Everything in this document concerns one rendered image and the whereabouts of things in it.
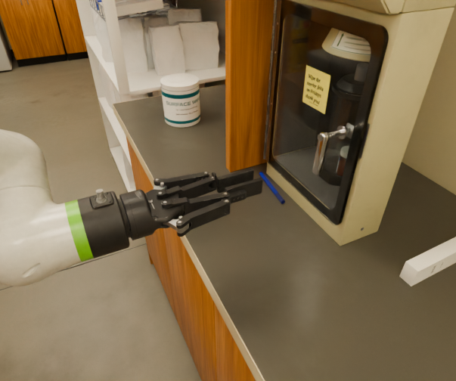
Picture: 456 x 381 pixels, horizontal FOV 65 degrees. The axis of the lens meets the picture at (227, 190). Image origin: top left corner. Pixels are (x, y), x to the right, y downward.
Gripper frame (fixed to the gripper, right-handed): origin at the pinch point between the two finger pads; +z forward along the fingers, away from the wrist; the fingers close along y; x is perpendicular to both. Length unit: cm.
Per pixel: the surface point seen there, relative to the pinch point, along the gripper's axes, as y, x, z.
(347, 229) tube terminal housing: -5.7, 15.4, 23.5
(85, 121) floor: 292, 122, -12
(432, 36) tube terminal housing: -4.7, -22.9, 30.7
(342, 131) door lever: -0.3, -6.2, 20.9
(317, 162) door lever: -0.5, -0.5, 16.4
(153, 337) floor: 48, 116, -15
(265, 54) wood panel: 32.0, -10.6, 23.0
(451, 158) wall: 3, 14, 66
